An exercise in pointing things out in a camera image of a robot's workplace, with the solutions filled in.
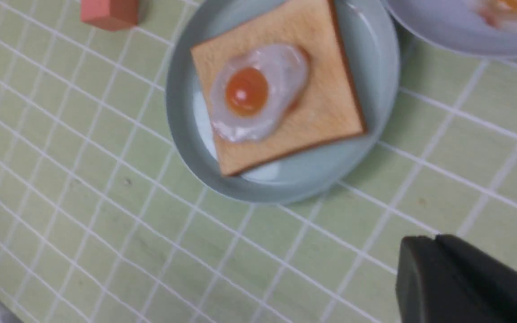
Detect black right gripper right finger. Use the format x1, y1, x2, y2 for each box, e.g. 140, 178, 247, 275
435, 235, 517, 314

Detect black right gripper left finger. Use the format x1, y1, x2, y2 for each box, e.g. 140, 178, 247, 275
396, 236, 517, 323

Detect toast slice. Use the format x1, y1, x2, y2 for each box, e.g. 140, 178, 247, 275
191, 0, 367, 176

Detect fried egg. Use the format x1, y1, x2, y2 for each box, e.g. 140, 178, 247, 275
209, 43, 310, 143
463, 0, 517, 34

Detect light teal empty plate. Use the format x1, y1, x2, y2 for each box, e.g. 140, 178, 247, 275
165, 0, 400, 204

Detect grey-blue egg plate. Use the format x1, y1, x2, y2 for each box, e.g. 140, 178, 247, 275
382, 0, 517, 60

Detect salmon red cube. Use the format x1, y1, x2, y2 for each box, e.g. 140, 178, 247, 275
80, 0, 140, 31

